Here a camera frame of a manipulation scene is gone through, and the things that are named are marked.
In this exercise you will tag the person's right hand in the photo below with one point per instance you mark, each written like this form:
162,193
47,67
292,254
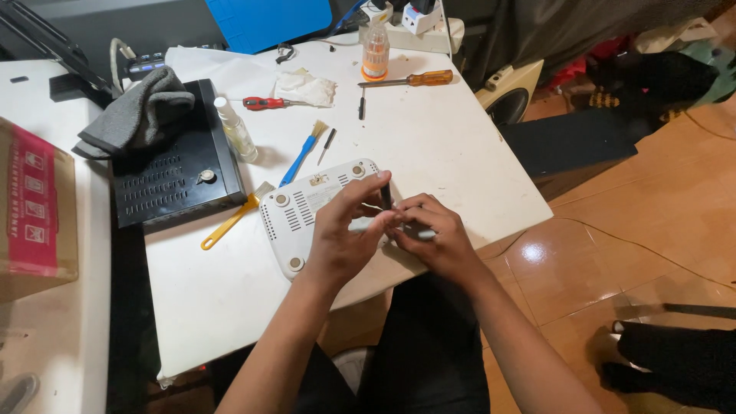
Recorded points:
440,244

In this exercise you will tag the person's left hand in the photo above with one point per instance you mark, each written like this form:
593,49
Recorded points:
336,241

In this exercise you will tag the white router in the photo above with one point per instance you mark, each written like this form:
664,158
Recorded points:
293,213

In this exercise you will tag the thin black precision screwdriver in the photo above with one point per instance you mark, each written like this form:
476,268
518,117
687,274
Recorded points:
326,146

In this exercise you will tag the short black screwdriver bit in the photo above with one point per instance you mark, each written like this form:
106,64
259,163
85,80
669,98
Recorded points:
361,107

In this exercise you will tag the small round metal knob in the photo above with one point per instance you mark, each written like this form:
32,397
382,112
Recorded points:
206,176

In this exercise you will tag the clear spray bottle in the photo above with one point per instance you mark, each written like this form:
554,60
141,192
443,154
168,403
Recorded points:
237,131

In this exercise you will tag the crumpled white tissue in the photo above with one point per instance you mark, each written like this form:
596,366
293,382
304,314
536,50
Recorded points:
305,89

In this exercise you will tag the black flat board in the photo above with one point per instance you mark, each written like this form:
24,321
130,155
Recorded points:
569,144

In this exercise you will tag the beige speaker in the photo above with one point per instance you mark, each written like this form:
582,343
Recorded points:
510,95

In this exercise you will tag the black set-top box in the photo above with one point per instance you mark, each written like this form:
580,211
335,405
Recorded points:
172,172

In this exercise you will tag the clear bit set case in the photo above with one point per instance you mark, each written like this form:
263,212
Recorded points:
375,54

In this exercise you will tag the white paper sheet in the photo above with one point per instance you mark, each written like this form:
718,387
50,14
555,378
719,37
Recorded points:
221,72

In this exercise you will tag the white power strip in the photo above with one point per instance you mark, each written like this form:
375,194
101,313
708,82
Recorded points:
428,35

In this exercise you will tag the white plug adapter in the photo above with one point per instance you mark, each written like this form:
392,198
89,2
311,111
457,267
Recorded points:
420,16

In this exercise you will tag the blue work mat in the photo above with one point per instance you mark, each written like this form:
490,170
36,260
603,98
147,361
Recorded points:
267,20

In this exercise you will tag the grey cloth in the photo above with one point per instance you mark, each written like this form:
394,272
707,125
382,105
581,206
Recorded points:
138,112

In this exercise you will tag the dark hanging fabric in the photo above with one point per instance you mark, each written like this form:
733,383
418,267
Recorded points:
575,29

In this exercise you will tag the black usb hub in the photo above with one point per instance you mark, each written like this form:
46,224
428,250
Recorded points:
145,63

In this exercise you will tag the heap of clothes and bags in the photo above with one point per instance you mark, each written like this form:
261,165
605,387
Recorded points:
650,75

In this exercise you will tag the cardboard box with red tape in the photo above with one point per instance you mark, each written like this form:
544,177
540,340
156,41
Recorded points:
34,213

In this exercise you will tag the black laptop stand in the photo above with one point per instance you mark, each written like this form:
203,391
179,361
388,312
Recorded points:
49,37

